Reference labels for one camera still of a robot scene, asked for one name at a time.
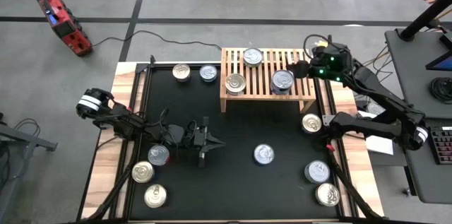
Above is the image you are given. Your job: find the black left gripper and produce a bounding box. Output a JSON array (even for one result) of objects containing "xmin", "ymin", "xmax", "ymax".
[{"xmin": 178, "ymin": 116, "xmax": 227, "ymax": 168}]

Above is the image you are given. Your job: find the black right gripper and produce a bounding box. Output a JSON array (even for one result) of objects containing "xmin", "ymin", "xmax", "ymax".
[{"xmin": 287, "ymin": 49, "xmax": 352, "ymax": 82}]

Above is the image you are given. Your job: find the dark blue label can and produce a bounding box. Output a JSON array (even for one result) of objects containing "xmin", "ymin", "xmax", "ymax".
[{"xmin": 270, "ymin": 69, "xmax": 295, "ymax": 95}]

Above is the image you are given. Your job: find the green label can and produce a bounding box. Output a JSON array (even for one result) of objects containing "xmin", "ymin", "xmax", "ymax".
[{"xmin": 242, "ymin": 47, "xmax": 265, "ymax": 68}]

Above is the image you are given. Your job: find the red white label can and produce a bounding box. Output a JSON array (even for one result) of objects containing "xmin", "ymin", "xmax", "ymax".
[{"xmin": 147, "ymin": 144, "xmax": 171, "ymax": 167}]

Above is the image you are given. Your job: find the blue teal tuna can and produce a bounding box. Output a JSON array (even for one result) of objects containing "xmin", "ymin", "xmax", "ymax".
[
  {"xmin": 253, "ymin": 143, "xmax": 276, "ymax": 166},
  {"xmin": 198, "ymin": 64, "xmax": 219, "ymax": 83}
]

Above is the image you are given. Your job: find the pink blue label can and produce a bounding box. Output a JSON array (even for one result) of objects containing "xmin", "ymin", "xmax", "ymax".
[
  {"xmin": 315, "ymin": 182, "xmax": 341, "ymax": 207},
  {"xmin": 224, "ymin": 73, "xmax": 247, "ymax": 96},
  {"xmin": 301, "ymin": 112, "xmax": 323, "ymax": 134},
  {"xmin": 172, "ymin": 63, "xmax": 192, "ymax": 83}
]

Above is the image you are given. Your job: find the gold lid tin can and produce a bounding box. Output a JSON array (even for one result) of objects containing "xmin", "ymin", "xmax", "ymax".
[
  {"xmin": 143, "ymin": 184, "xmax": 168, "ymax": 209},
  {"xmin": 131, "ymin": 160, "xmax": 155, "ymax": 184}
]

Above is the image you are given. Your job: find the wooden slatted shelf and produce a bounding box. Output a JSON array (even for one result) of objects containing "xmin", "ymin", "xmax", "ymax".
[{"xmin": 219, "ymin": 47, "xmax": 317, "ymax": 114}]

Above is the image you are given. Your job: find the blue white label can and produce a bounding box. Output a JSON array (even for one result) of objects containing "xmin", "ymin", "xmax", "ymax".
[{"xmin": 304, "ymin": 160, "xmax": 331, "ymax": 184}]

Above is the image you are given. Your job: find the white paper sheet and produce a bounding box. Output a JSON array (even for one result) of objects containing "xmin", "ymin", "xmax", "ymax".
[{"xmin": 365, "ymin": 134, "xmax": 395, "ymax": 156}]

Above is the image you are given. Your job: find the grey desk with monitor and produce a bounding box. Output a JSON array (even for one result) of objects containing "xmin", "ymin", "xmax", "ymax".
[{"xmin": 383, "ymin": 29, "xmax": 452, "ymax": 119}]

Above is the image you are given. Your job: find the black monitor stand pole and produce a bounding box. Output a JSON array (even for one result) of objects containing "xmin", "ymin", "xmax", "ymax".
[{"xmin": 398, "ymin": 0, "xmax": 452, "ymax": 41}]

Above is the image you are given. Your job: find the black computer monitor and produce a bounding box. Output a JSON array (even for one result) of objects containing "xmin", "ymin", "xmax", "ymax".
[{"xmin": 425, "ymin": 33, "xmax": 452, "ymax": 72}]

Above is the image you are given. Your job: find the grey desk with keyboard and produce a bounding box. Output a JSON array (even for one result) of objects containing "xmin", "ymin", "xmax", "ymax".
[{"xmin": 395, "ymin": 116, "xmax": 452, "ymax": 204}]

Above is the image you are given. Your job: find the black keyboard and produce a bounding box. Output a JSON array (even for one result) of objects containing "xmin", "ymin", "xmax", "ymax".
[{"xmin": 429, "ymin": 126, "xmax": 452, "ymax": 165}]

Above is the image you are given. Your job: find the grey metal stand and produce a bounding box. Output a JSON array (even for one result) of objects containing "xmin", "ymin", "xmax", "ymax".
[{"xmin": 0, "ymin": 110, "xmax": 59, "ymax": 224}]

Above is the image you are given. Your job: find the red black power station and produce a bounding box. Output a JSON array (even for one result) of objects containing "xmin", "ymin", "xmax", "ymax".
[{"xmin": 35, "ymin": 0, "xmax": 94, "ymax": 57}]

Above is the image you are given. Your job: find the black floor cable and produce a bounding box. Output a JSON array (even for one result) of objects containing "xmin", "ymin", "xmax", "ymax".
[{"xmin": 90, "ymin": 29, "xmax": 222, "ymax": 50}]

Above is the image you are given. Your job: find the black aluminium table frame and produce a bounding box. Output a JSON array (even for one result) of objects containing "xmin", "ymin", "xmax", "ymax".
[{"xmin": 76, "ymin": 54, "xmax": 386, "ymax": 224}]

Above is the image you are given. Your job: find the coiled black cable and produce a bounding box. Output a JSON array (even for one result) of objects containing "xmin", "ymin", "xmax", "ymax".
[{"xmin": 429, "ymin": 76, "xmax": 452, "ymax": 105}]

